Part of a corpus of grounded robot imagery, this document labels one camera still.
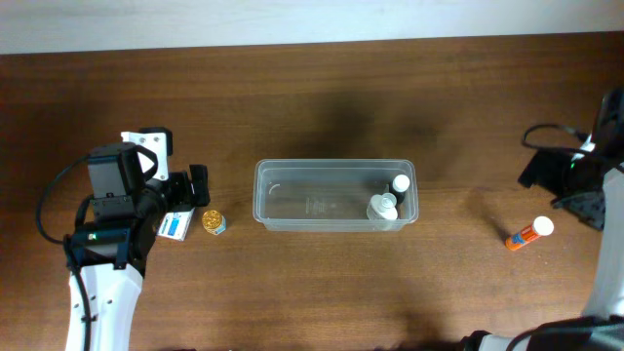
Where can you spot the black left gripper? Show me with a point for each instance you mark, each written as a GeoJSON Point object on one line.
{"type": "Point", "coordinates": [196, 184]}

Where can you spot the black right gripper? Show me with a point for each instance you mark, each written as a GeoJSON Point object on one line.
{"type": "Point", "coordinates": [539, 169]}

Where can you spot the dark bottle white cap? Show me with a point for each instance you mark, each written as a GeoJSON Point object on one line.
{"type": "Point", "coordinates": [399, 187]}

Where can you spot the white calamine lotion bottle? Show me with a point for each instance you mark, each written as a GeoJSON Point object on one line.
{"type": "Point", "coordinates": [382, 209]}

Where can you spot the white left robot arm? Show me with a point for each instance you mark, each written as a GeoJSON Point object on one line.
{"type": "Point", "coordinates": [114, 231]}

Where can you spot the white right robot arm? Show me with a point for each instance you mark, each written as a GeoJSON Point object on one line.
{"type": "Point", "coordinates": [600, 325]}

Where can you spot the clear plastic container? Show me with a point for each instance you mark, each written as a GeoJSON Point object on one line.
{"type": "Point", "coordinates": [328, 195]}

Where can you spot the gold lid balm jar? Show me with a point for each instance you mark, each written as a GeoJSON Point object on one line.
{"type": "Point", "coordinates": [213, 222]}

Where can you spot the white Panadol box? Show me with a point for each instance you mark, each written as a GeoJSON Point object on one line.
{"type": "Point", "coordinates": [174, 226]}

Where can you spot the orange glue stick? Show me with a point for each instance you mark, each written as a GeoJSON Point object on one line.
{"type": "Point", "coordinates": [541, 226]}

